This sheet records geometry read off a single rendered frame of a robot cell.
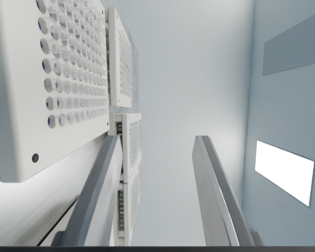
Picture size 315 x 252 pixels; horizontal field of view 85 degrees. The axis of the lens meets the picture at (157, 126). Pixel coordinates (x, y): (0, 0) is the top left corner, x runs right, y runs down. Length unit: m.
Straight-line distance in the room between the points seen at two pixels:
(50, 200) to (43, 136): 0.18
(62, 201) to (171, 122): 3.32
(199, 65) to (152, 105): 1.25
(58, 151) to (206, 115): 3.59
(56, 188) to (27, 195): 0.07
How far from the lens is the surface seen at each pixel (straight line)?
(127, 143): 0.61
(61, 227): 0.37
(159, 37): 3.80
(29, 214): 0.32
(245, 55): 4.09
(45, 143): 0.19
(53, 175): 0.35
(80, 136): 0.25
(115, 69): 0.47
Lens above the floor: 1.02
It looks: level
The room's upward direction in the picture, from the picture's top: 90 degrees clockwise
